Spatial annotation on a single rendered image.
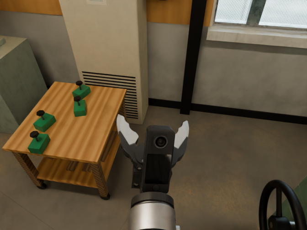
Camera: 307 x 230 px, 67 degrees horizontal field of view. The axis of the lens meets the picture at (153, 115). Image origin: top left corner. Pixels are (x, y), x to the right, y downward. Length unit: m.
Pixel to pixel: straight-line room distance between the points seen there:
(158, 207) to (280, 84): 1.96
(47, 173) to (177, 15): 1.46
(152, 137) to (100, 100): 1.32
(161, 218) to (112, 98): 1.36
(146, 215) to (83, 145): 1.08
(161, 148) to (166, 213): 0.10
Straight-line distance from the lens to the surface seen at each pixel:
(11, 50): 2.14
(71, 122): 1.56
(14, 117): 2.23
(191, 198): 1.79
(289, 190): 0.84
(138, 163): 0.42
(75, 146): 1.42
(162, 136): 0.37
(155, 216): 0.37
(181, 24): 1.89
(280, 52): 2.07
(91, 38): 1.78
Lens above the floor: 1.59
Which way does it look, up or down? 44 degrees down
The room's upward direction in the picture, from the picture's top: straight up
